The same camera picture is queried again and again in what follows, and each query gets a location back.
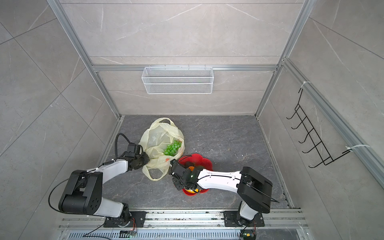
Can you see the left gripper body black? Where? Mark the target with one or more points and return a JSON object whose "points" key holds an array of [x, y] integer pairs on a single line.
{"points": [[142, 159]]}

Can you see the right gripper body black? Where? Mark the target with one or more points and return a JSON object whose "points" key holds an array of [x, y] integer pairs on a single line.
{"points": [[179, 185]]}

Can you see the yellow fake banana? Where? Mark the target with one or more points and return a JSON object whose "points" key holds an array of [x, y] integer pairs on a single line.
{"points": [[192, 191]]}

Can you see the red flower-shaped plastic plate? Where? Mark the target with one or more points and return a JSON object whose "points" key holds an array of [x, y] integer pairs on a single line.
{"points": [[196, 160]]}

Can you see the cream plastic bag fruit print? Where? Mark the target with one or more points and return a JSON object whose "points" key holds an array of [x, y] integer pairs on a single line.
{"points": [[154, 141]]}

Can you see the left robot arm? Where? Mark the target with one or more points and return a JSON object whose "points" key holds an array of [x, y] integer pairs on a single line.
{"points": [[83, 192]]}

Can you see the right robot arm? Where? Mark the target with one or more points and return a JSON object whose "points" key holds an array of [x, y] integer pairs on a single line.
{"points": [[254, 189]]}

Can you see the green fake grapes bunch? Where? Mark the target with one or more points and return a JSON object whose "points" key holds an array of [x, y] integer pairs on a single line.
{"points": [[173, 148]]}

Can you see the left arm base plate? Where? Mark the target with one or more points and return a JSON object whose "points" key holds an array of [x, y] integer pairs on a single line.
{"points": [[134, 219]]}

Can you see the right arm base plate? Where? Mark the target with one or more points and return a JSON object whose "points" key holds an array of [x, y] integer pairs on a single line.
{"points": [[233, 219]]}

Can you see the white wire mesh basket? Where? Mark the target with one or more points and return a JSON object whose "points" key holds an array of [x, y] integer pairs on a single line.
{"points": [[178, 80]]}

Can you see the aluminium rail frame front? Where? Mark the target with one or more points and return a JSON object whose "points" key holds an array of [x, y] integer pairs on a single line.
{"points": [[279, 224]]}

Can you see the black wire hook rack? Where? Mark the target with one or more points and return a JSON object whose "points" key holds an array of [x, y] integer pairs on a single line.
{"points": [[312, 136]]}

